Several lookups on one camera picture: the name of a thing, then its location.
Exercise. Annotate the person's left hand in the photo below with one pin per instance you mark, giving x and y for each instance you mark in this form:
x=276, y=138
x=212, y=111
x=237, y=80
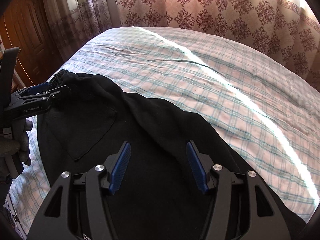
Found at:
x=25, y=145

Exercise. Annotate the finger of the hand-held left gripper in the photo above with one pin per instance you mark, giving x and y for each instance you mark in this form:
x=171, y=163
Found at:
x=37, y=87
x=56, y=91

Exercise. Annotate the patterned beige curtain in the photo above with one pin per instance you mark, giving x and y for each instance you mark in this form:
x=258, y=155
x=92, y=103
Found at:
x=212, y=7
x=82, y=12

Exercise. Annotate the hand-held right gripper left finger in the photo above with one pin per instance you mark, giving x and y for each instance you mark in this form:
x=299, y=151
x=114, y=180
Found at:
x=121, y=167

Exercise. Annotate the brown wooden door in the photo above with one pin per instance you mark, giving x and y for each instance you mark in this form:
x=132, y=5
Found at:
x=27, y=42

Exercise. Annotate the black pants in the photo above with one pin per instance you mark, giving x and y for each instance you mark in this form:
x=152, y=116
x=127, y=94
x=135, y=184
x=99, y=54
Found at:
x=155, y=130

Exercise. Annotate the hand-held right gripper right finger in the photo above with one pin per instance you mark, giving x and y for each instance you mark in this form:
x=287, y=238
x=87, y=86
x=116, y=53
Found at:
x=197, y=167

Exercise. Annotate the plaid bed sheet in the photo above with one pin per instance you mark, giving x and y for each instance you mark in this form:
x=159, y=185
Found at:
x=200, y=80

